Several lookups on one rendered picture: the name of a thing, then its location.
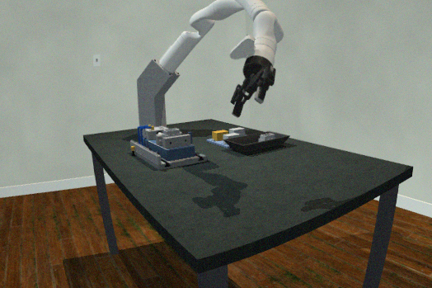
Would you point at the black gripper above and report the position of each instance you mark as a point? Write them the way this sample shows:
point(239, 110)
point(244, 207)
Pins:
point(254, 67)

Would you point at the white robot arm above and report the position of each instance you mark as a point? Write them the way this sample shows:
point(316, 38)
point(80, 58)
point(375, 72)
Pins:
point(262, 43)

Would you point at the small yellow block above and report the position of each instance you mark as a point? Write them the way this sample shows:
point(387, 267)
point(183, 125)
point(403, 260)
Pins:
point(218, 135)

